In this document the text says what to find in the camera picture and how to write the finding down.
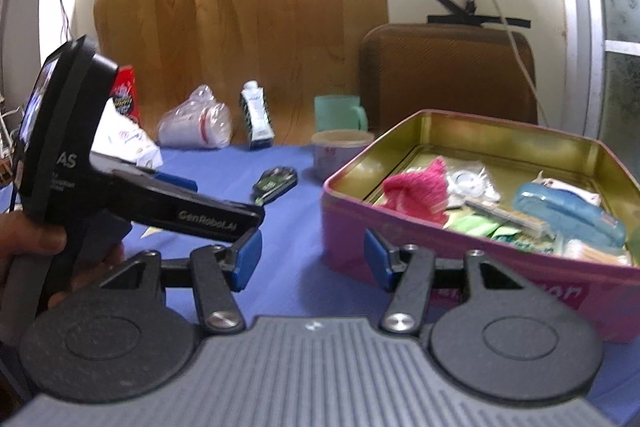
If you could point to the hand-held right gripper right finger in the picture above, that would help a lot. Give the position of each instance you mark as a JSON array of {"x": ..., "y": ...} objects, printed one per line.
[{"x": 379, "y": 259}]

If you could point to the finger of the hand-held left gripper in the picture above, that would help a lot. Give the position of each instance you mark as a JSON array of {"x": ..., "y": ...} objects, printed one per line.
[{"x": 175, "y": 181}]

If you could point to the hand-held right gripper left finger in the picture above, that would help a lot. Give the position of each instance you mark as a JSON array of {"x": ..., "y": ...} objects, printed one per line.
[{"x": 246, "y": 259}]

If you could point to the pink tin box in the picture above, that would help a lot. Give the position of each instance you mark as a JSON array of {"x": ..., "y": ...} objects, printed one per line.
[{"x": 350, "y": 227}]

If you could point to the pink knitted cloth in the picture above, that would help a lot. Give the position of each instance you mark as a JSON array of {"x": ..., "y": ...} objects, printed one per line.
[{"x": 417, "y": 192}]

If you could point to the light green packet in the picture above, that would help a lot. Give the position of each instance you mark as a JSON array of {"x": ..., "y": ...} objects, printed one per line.
[{"x": 470, "y": 224}]

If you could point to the white tube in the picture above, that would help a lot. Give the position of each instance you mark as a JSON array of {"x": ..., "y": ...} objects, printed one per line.
[{"x": 505, "y": 216}]

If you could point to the blue pouch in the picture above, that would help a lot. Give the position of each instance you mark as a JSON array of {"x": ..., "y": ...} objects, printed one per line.
[{"x": 565, "y": 212}]

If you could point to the cotton swab pack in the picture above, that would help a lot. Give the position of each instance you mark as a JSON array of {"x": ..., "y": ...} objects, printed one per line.
[{"x": 595, "y": 253}]

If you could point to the person's left hand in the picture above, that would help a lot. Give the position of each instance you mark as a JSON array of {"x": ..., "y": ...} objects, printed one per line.
[{"x": 30, "y": 234}]

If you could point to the white paper packet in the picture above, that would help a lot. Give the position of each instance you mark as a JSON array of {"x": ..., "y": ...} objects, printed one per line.
[{"x": 127, "y": 142}]

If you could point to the bag of plastic cups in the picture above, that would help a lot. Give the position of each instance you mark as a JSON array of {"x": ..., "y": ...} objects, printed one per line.
[{"x": 197, "y": 124}]

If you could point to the red snack bag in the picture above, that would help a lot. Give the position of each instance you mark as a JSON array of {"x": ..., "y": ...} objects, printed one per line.
[{"x": 126, "y": 97}]

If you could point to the blue tablecloth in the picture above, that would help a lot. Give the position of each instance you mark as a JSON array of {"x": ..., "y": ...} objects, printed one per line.
[{"x": 300, "y": 227}]

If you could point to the green black small gadget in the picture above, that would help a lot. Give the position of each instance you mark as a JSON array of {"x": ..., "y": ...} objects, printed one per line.
[{"x": 275, "y": 184}]

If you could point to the white drink carton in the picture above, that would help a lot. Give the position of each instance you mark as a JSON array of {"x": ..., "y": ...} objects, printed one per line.
[{"x": 257, "y": 117}]

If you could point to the teal packet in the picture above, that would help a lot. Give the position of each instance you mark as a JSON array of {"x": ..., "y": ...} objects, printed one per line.
[{"x": 507, "y": 234}]

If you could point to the green mug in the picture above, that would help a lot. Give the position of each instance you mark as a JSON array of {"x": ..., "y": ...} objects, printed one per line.
[{"x": 337, "y": 112}]

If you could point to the wooden board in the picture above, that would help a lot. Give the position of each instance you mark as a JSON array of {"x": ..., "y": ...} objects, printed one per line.
[{"x": 225, "y": 32}]

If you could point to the white wrapped item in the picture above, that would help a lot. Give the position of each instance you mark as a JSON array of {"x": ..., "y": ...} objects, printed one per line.
[{"x": 565, "y": 189}]

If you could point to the brown chair back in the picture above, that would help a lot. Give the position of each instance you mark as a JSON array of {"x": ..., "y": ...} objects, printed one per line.
[{"x": 450, "y": 72}]

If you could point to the frosted window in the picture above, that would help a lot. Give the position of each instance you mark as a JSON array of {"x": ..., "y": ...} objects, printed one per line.
[{"x": 617, "y": 7}]

